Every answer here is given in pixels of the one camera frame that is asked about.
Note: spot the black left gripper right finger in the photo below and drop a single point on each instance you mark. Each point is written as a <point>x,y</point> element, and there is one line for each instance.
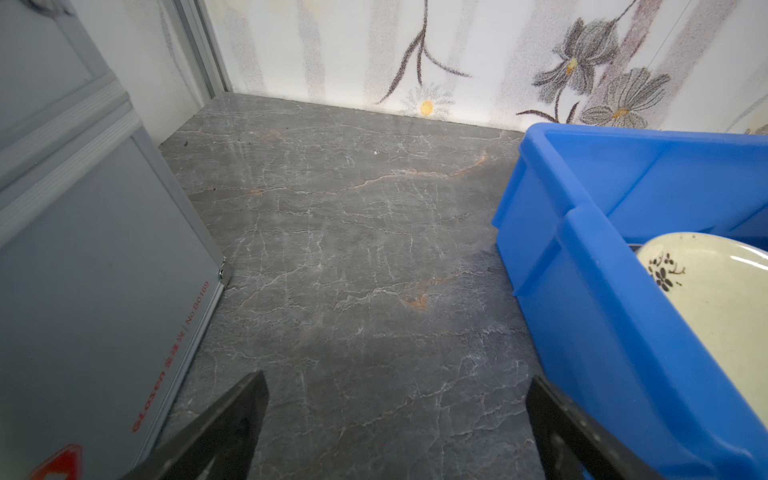
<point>573,445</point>

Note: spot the cream plate with ink flowers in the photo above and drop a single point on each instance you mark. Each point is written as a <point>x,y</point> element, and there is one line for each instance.
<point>719,288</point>

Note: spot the blue plastic bin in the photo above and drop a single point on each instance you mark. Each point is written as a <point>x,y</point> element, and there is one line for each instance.
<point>579,199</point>

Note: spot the silver aluminium case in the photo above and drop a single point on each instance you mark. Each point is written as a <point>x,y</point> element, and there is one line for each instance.
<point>108,275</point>

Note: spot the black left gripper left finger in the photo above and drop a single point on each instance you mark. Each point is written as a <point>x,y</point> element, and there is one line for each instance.
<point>220,443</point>

